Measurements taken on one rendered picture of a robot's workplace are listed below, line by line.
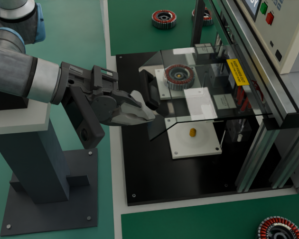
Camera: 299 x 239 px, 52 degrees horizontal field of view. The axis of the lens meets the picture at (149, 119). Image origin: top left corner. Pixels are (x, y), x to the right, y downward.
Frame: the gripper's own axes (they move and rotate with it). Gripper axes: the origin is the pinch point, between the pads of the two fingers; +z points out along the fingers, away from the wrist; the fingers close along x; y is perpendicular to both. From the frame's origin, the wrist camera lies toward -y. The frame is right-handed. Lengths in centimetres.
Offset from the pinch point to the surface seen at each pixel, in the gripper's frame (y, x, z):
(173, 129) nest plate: 17.5, 18.6, 22.2
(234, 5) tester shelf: 31.6, -18.6, 20.0
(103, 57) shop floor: 155, 100, 37
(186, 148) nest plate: 10.0, 17.3, 24.5
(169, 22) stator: 77, 14, 29
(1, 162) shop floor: 65, 131, -17
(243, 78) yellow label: 8.8, -12.5, 19.4
